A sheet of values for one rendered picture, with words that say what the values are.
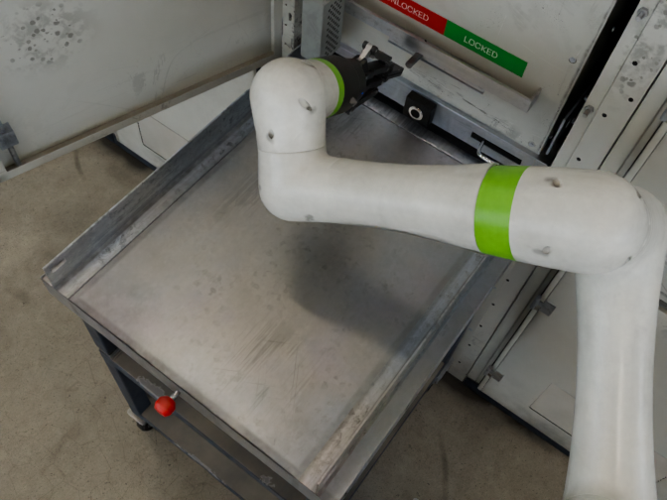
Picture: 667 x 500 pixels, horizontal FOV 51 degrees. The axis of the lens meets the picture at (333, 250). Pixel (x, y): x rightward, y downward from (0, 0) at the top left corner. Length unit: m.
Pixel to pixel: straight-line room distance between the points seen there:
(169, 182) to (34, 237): 1.11
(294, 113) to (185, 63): 0.53
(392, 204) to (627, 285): 0.32
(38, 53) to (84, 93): 0.14
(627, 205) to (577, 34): 0.44
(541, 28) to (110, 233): 0.80
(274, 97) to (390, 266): 0.42
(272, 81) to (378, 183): 0.20
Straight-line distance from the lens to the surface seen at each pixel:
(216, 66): 1.52
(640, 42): 1.11
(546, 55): 1.24
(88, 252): 1.28
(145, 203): 1.32
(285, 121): 0.98
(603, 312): 0.99
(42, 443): 2.10
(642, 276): 0.99
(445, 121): 1.42
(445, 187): 0.88
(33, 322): 2.24
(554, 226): 0.82
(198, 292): 1.22
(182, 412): 1.48
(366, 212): 0.94
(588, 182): 0.83
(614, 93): 1.17
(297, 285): 1.22
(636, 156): 1.23
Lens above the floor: 1.92
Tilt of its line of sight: 59 degrees down
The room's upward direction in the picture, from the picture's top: 8 degrees clockwise
